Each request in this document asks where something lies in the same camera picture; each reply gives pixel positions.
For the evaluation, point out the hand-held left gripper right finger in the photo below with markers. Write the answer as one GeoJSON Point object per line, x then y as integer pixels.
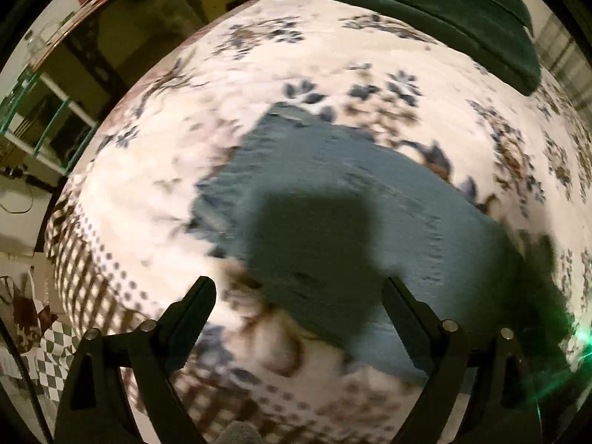
{"type": "Point", "coordinates": [407, 314]}

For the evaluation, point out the blue denim pants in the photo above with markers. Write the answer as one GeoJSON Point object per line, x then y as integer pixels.
{"type": "Point", "coordinates": [333, 203]}

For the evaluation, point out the floral printed blanket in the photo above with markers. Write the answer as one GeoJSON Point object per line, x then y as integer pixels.
{"type": "Point", "coordinates": [277, 78]}

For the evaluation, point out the checkered cloth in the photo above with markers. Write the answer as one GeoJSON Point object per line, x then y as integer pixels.
{"type": "Point", "coordinates": [51, 356]}

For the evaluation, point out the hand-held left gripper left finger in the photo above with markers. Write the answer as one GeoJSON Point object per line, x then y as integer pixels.
{"type": "Point", "coordinates": [194, 310]}

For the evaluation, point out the dark green pillow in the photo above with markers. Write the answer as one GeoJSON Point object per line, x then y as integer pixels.
{"type": "Point", "coordinates": [444, 4]}

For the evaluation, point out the green metal shelf rack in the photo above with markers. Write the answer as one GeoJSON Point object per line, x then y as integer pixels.
{"type": "Point", "coordinates": [41, 115]}

